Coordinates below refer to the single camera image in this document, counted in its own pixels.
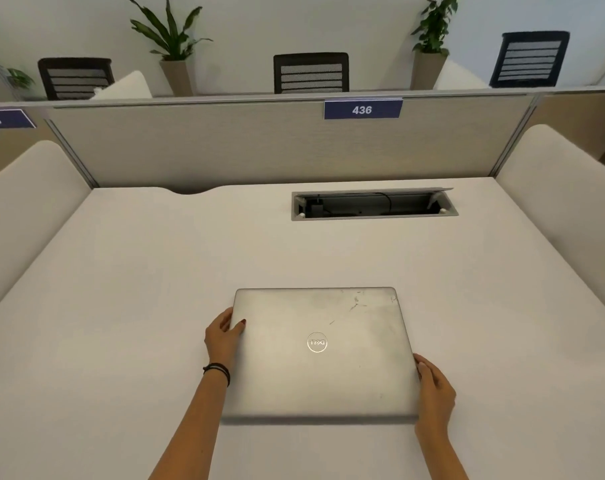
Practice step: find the black wrist band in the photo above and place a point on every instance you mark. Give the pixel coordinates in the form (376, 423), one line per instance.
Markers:
(217, 368)

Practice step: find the broad-leaf potted plant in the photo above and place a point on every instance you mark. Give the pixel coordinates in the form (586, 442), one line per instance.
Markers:
(175, 49)

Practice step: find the person's left thumb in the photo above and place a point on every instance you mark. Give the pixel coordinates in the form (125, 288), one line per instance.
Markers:
(238, 328)

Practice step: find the small green plant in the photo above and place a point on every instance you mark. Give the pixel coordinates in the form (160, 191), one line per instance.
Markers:
(20, 78)

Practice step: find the person's right hand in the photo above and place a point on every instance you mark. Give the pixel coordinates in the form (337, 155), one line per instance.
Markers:
(437, 399)

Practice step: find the white rounded side divider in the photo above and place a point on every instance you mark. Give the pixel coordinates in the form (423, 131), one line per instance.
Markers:
(22, 204)
(460, 77)
(127, 87)
(567, 204)

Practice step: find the black mesh office chair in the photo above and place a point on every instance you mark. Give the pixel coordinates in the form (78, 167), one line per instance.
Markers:
(75, 77)
(311, 72)

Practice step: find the beige desk partition panel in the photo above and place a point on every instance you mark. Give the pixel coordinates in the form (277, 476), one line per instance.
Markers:
(282, 144)

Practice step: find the person's right thumb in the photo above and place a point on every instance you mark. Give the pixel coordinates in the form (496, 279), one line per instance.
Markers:
(423, 365)

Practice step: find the person's left hand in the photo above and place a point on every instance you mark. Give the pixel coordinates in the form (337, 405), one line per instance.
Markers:
(221, 339)

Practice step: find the person's left forearm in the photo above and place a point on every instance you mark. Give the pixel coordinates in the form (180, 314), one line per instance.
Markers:
(192, 429)

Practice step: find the small-leaf potted plant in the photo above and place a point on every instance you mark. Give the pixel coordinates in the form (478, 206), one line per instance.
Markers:
(432, 39)

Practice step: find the silver laptop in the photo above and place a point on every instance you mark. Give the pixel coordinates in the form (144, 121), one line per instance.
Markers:
(322, 374)

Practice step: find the blue number label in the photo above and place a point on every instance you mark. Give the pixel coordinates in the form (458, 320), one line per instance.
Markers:
(362, 109)
(2, 118)

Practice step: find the person's right forearm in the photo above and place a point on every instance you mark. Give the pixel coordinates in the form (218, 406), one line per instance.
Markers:
(440, 457)

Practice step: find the dark blue mesh office chair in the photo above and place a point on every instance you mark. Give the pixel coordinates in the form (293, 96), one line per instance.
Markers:
(530, 58)

